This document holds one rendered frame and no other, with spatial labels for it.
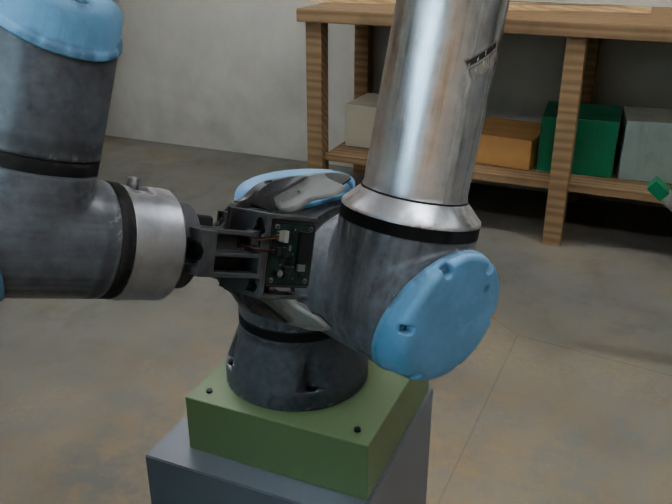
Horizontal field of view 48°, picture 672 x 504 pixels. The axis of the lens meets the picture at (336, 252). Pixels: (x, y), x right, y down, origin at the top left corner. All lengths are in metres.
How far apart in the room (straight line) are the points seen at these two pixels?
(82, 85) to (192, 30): 3.70
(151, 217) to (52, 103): 0.11
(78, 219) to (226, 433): 0.51
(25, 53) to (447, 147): 0.40
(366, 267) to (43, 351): 1.78
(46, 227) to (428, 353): 0.40
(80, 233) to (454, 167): 0.38
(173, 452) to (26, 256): 0.55
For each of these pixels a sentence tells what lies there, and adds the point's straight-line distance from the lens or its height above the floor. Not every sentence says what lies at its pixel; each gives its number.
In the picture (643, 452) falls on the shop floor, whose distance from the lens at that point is 2.04.
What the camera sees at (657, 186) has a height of 0.52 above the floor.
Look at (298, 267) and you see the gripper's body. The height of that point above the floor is 0.92.
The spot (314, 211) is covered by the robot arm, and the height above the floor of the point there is 0.88.
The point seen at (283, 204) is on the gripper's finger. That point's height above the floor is 0.95.
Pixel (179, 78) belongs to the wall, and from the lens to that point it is 4.32.
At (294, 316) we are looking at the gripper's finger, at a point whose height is 0.84.
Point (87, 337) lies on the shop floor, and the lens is 2.47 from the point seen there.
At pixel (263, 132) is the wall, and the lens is 4.11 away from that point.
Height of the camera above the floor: 1.19
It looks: 24 degrees down
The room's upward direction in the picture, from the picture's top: straight up
